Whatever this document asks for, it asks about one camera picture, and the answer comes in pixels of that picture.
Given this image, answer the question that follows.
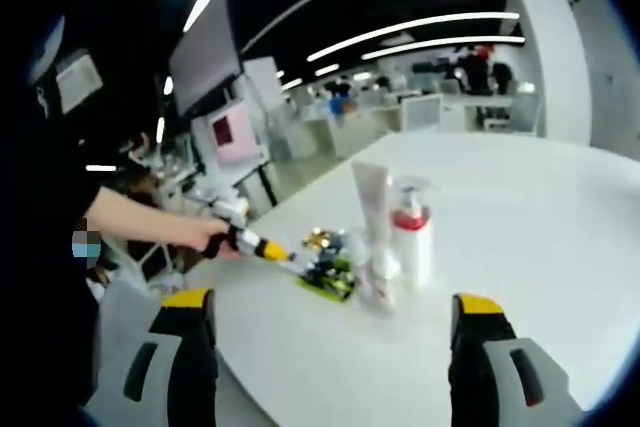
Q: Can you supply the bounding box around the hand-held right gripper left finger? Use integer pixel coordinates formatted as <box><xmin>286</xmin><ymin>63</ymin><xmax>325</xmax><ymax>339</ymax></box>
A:
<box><xmin>82</xmin><ymin>287</ymin><xmax>220</xmax><ymax>427</ymax></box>

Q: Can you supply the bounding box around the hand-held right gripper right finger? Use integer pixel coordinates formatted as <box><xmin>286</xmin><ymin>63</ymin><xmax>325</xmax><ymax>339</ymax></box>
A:
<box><xmin>447</xmin><ymin>292</ymin><xmax>584</xmax><ymax>427</ymax></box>

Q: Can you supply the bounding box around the green black skincare sachet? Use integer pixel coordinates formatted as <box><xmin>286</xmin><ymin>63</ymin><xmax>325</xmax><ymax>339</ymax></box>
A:
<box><xmin>296</xmin><ymin>246</ymin><xmax>360</xmax><ymax>304</ymax></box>

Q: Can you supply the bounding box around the dark blue skincare sachet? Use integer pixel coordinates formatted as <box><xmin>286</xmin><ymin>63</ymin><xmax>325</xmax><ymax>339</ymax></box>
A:
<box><xmin>327</xmin><ymin>230</ymin><xmax>352</xmax><ymax>254</ymax></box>

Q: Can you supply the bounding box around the tall white skincare tube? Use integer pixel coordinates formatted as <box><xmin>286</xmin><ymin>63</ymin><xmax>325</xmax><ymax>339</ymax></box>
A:
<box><xmin>351</xmin><ymin>160</ymin><xmax>392</xmax><ymax>271</ymax></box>

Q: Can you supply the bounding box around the white red-collared skincare pump bottle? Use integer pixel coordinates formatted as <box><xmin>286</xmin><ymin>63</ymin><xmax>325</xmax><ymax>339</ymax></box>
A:
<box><xmin>391</xmin><ymin>174</ymin><xmax>436</xmax><ymax>292</ymax></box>

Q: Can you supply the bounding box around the person's left hand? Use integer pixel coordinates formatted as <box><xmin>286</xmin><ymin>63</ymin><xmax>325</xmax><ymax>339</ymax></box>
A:
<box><xmin>185</xmin><ymin>218</ymin><xmax>236</xmax><ymax>262</ymax></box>

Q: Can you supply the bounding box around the pink white display board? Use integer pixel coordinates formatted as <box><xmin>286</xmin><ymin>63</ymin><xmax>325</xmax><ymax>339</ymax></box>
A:
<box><xmin>192</xmin><ymin>98</ymin><xmax>267</xmax><ymax>184</ymax></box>

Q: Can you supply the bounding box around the large dark monitor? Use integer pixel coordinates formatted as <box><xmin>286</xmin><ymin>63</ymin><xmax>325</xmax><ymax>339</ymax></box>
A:
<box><xmin>167</xmin><ymin>0</ymin><xmax>243</xmax><ymax>119</ymax></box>

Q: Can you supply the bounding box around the person's black clothing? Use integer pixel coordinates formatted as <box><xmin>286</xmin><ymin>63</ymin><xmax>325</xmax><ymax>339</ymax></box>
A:
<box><xmin>0</xmin><ymin>111</ymin><xmax>104</xmax><ymax>398</ymax></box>

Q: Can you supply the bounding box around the grey rectangular panel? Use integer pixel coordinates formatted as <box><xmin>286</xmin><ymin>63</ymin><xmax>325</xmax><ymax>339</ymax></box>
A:
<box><xmin>54</xmin><ymin>49</ymin><xmax>105</xmax><ymax>115</ymax></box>

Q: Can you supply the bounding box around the white desk partition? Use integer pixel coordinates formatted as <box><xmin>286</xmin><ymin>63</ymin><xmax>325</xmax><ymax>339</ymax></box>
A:
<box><xmin>401</xmin><ymin>94</ymin><xmax>445</xmax><ymax>133</ymax></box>

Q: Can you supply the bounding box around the long ceiling light strip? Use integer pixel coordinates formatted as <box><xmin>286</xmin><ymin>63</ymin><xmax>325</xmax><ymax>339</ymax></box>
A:
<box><xmin>360</xmin><ymin>35</ymin><xmax>527</xmax><ymax>62</ymax></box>
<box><xmin>305</xmin><ymin>11</ymin><xmax>521</xmax><ymax>64</ymax></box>

